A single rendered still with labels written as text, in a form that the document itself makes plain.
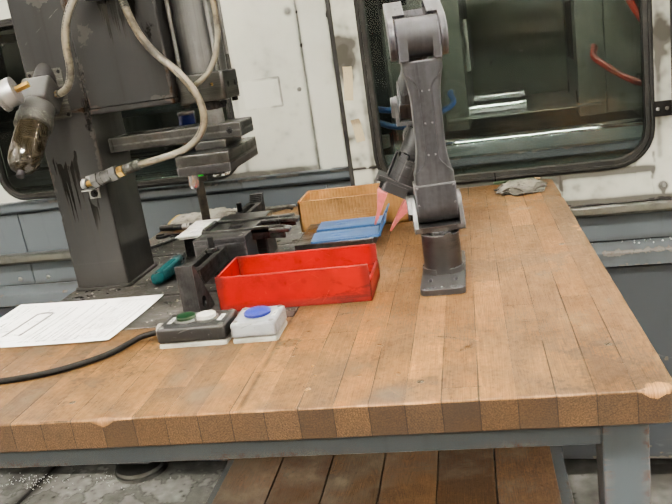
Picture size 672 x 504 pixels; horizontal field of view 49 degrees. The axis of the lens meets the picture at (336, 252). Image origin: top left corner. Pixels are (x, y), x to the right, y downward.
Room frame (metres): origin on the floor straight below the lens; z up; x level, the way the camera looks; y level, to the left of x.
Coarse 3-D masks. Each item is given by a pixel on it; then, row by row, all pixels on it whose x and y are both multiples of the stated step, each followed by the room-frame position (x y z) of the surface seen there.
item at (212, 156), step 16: (208, 112) 1.39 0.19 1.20; (160, 128) 1.46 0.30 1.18; (176, 128) 1.42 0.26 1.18; (192, 128) 1.37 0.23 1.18; (208, 128) 1.36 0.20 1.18; (224, 128) 1.36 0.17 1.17; (240, 128) 1.35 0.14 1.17; (112, 144) 1.40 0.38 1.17; (128, 144) 1.40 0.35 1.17; (144, 144) 1.39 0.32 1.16; (160, 144) 1.38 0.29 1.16; (176, 144) 1.38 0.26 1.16; (208, 144) 1.35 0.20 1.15; (224, 144) 1.35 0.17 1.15; (240, 144) 1.37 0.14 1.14; (176, 160) 1.31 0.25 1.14; (192, 160) 1.30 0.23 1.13; (208, 160) 1.30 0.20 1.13; (224, 160) 1.29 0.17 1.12; (240, 160) 1.35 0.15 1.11; (192, 176) 1.33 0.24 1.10
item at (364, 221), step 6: (372, 216) 1.56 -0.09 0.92; (324, 222) 1.57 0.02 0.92; (330, 222) 1.56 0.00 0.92; (336, 222) 1.55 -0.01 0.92; (348, 222) 1.54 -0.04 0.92; (354, 222) 1.53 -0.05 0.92; (360, 222) 1.52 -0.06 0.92; (366, 222) 1.51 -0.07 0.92; (372, 222) 1.51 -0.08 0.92; (378, 222) 1.50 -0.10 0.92; (318, 228) 1.52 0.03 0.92; (324, 228) 1.52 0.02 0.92; (330, 228) 1.51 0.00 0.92; (336, 228) 1.50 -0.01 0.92; (342, 228) 1.50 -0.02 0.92; (348, 228) 1.50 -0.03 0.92
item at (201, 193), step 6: (180, 114) 1.66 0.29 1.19; (186, 114) 1.66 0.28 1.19; (204, 180) 1.66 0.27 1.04; (204, 186) 1.68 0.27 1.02; (198, 192) 1.67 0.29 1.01; (204, 192) 1.67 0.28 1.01; (198, 198) 1.67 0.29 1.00; (204, 198) 1.67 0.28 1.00; (204, 204) 1.67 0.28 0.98; (204, 210) 1.67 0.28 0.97; (204, 216) 1.67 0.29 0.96
